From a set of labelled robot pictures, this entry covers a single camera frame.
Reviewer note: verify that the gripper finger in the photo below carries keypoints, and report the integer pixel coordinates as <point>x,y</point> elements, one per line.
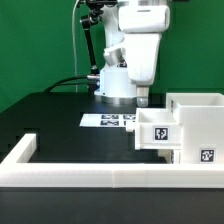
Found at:
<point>142,96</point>

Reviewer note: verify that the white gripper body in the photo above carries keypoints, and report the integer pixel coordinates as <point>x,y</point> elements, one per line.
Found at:
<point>141,53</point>

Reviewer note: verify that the white drawer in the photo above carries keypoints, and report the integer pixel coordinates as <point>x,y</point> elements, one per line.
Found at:
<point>155,129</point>
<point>171,156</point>

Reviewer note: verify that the white drawer cabinet box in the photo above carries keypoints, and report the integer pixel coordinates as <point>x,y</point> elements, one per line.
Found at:
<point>201,116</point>

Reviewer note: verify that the white front drawer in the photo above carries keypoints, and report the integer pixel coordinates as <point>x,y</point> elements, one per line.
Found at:
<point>171,156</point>

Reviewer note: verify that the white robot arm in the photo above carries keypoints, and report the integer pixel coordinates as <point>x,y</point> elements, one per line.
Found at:
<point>133,31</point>

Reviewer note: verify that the marker tag sheet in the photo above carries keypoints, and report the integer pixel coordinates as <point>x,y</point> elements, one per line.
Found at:
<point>106,120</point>

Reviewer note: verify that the white U-shaped fence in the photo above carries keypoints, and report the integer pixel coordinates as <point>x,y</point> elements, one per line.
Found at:
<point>17,171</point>

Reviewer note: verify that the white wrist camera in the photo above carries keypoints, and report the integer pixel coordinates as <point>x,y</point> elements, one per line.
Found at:
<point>113,54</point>

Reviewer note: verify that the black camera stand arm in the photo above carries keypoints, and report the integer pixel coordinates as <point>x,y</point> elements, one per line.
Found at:
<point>87,21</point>

